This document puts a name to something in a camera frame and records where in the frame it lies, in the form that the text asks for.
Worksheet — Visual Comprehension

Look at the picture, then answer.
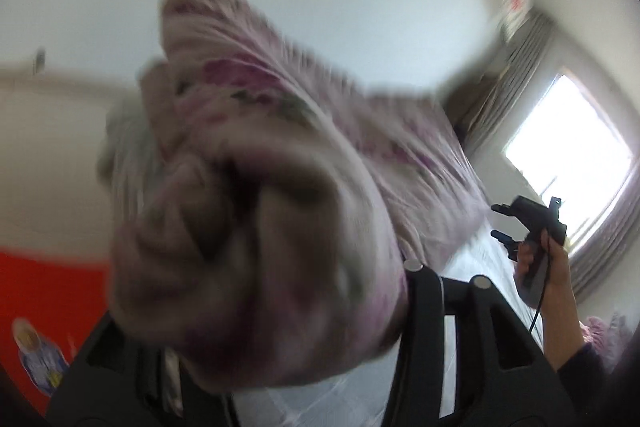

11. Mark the pink floral padded jacket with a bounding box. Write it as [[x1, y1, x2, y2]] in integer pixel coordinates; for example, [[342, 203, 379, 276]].
[[99, 0, 488, 393]]

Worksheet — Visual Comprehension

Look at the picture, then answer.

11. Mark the person's right forearm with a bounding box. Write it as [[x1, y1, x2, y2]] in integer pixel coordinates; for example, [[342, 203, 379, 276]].
[[539, 298, 609, 408]]

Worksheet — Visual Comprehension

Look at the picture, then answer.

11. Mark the person's right hand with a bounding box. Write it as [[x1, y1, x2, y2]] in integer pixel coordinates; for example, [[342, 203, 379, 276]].
[[514, 230, 575, 313]]

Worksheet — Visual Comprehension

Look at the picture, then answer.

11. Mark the bright window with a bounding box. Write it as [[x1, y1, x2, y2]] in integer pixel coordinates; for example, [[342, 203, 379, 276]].
[[503, 75, 634, 248]]

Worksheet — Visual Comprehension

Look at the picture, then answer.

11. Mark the grey right curtain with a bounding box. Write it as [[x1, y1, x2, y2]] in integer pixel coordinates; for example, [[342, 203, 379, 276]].
[[570, 158, 639, 303]]

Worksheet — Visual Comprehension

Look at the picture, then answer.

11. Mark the grey curtain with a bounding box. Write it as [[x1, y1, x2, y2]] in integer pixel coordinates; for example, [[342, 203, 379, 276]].
[[570, 158, 639, 303], [463, 11, 555, 158]]

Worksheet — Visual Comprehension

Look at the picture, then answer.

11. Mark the red cartoon box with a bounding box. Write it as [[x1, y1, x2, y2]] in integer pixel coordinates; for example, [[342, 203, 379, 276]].
[[1, 249, 107, 414]]

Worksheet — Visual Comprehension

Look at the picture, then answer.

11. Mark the olive hanging coat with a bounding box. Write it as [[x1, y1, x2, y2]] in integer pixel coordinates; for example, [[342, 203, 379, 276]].
[[442, 57, 509, 144]]

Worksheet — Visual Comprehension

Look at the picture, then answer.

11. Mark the grey quilted bedspread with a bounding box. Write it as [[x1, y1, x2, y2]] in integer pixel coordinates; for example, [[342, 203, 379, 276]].
[[233, 225, 534, 427]]

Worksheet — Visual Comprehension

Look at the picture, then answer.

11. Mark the grey left curtain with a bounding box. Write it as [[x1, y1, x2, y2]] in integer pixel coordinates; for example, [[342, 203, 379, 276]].
[[463, 11, 555, 158]]

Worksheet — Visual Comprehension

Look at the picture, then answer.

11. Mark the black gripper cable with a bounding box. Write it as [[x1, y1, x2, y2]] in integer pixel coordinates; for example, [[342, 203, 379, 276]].
[[527, 233, 554, 333]]

